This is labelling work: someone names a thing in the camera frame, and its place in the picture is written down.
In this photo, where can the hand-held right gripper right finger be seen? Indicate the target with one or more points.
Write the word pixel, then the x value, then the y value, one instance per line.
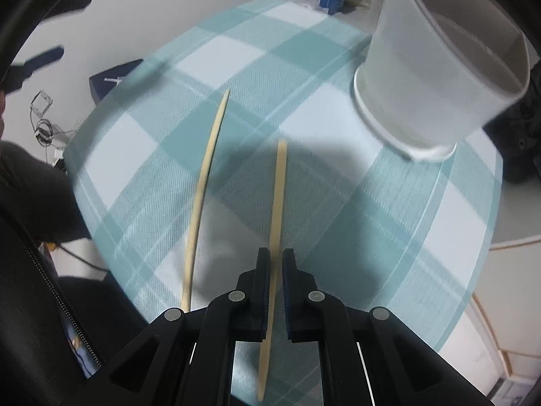
pixel 289 292

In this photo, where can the teal plaid tablecloth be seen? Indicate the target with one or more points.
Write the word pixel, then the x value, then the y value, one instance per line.
pixel 338 220

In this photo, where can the dark blue shoebox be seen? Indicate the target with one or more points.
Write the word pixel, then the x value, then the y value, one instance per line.
pixel 105 82

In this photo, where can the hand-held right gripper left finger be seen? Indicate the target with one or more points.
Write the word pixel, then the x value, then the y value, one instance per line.
pixel 264 292

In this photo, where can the white wardrobe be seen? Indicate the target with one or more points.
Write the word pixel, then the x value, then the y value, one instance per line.
pixel 486 346

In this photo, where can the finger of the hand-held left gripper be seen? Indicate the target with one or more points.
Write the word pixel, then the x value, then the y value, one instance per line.
pixel 74 5
pixel 42 61

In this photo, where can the white utensil holder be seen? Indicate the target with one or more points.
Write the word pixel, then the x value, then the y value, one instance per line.
pixel 414 72

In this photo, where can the person's black jacket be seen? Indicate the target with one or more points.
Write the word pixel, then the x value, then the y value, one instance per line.
pixel 34 325

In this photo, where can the long wooden chopstick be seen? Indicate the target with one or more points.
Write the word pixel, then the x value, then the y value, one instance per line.
pixel 279 203
pixel 203 186

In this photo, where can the person's left forearm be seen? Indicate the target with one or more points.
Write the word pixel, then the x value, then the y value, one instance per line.
pixel 34 194

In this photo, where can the person's blue shirt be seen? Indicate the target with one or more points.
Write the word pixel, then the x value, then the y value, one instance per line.
pixel 78 346

